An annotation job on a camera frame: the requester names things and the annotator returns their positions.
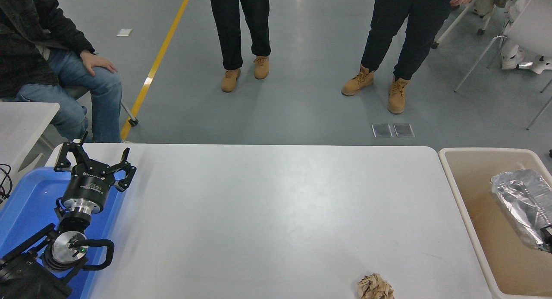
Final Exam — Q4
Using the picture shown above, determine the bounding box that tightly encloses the blue plastic tray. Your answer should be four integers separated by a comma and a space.
0, 167, 128, 299

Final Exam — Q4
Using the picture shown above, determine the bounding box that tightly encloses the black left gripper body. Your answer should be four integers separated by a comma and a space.
64, 167, 116, 205

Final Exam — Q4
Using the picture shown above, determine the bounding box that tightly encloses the beige jacket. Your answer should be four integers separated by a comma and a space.
474, 0, 506, 17

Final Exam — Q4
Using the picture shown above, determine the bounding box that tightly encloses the crumpled tan paper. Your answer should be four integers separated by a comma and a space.
357, 273, 394, 299

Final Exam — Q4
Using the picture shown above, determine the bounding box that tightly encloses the seated person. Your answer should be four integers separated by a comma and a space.
0, 0, 132, 144

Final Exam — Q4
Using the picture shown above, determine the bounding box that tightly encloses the white side table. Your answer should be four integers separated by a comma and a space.
0, 102, 60, 174

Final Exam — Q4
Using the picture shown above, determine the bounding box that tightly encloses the black cable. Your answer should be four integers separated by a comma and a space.
0, 164, 12, 202

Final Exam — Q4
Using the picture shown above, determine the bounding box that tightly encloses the silver foil tray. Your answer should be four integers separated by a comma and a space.
490, 169, 552, 253

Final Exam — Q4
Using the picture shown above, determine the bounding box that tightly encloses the seated person's left hand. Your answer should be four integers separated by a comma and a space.
81, 50, 118, 76

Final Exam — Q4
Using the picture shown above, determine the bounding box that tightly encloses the large pale bin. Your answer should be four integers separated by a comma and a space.
438, 147, 552, 299

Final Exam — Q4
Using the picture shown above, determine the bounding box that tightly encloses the wheeled chair with white legs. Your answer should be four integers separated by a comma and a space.
431, 0, 486, 49
65, 85, 139, 127

